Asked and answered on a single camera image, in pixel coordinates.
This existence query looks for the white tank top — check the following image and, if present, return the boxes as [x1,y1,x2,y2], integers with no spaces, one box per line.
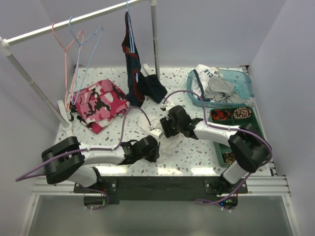
[138,115,184,156]

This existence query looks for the light blue wire hanger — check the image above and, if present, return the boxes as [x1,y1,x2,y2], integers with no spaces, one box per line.
[68,16,104,105]

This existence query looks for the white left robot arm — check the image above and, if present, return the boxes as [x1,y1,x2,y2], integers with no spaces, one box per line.
[41,135,160,193]

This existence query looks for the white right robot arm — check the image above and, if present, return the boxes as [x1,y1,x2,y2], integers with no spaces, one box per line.
[160,104,272,193]

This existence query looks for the navy maroon tank top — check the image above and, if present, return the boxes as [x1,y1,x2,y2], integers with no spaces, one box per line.
[122,12,145,107]

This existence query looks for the blue hanger with navy top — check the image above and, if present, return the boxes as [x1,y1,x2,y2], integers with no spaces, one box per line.
[126,0,140,83]

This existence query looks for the orange black rolled belt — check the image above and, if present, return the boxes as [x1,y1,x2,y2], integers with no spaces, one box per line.
[211,110,230,120]

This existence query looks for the dark navy folded garment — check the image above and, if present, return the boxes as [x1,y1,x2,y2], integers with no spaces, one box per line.
[138,74,167,103]

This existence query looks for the grey crumpled garment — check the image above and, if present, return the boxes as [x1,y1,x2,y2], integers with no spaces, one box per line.
[203,77,254,106]

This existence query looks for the white printed shirt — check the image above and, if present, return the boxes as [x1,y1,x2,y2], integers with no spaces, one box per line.
[191,64,220,96]

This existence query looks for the green compartment tray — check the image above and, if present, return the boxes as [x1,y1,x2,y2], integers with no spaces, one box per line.
[208,107,264,168]

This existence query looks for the brown patterned rolled belt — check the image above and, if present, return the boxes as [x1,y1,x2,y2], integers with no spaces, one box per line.
[222,152,236,165]

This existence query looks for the pink black rolled belt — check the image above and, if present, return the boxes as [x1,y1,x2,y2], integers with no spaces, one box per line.
[232,107,252,119]

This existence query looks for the pink camouflage garment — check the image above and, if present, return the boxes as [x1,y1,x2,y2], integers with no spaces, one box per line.
[70,79,129,134]

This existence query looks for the teal plastic laundry basket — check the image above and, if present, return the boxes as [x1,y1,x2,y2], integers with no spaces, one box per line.
[186,69,254,108]

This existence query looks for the silver clothes rack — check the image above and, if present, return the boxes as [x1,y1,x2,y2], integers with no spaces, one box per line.
[0,0,177,138]

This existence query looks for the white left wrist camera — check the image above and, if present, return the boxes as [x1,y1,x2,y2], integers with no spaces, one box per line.
[149,128,163,140]

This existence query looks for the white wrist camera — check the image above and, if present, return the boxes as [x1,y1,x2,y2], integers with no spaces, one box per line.
[160,103,175,112]
[149,128,163,140]

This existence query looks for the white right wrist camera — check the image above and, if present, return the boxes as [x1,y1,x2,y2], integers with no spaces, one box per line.
[160,103,175,112]

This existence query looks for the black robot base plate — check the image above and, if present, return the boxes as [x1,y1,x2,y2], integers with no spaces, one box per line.
[74,176,248,207]

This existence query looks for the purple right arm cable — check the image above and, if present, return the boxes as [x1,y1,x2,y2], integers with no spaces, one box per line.
[162,89,273,207]

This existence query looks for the pink wire hanger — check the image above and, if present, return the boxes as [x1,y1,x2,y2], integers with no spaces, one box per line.
[51,23,85,111]

